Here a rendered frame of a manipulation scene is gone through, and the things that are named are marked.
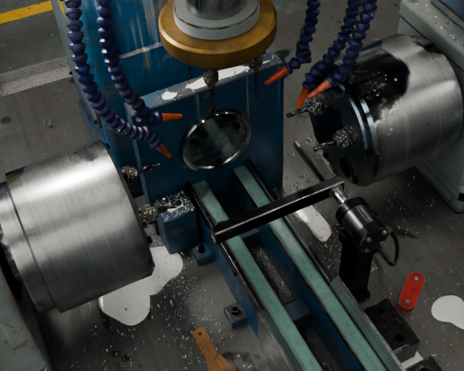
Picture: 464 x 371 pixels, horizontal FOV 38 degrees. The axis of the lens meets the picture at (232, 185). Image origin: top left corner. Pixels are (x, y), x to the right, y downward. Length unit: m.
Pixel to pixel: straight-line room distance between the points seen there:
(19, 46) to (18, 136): 1.73
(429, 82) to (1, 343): 0.83
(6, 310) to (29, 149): 0.69
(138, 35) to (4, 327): 0.55
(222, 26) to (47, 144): 0.79
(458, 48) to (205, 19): 0.51
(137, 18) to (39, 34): 2.25
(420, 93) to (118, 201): 0.55
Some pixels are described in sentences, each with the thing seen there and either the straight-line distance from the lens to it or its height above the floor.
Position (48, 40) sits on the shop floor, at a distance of 3.43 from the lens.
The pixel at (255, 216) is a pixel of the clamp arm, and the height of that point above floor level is 1.03.
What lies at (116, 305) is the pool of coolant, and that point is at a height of 0.80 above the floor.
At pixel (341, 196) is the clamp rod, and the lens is 1.20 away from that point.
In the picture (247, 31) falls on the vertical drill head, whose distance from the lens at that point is 1.02.
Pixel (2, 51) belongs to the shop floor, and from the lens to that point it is 3.44.
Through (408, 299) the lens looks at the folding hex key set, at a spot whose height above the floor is 0.82.
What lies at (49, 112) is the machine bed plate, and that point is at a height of 0.80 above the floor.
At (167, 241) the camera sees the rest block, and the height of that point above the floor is 0.85.
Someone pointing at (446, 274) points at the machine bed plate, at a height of 0.80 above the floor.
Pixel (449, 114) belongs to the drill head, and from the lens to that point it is 1.28.
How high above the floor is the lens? 1.94
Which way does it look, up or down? 49 degrees down
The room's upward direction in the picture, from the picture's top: 4 degrees counter-clockwise
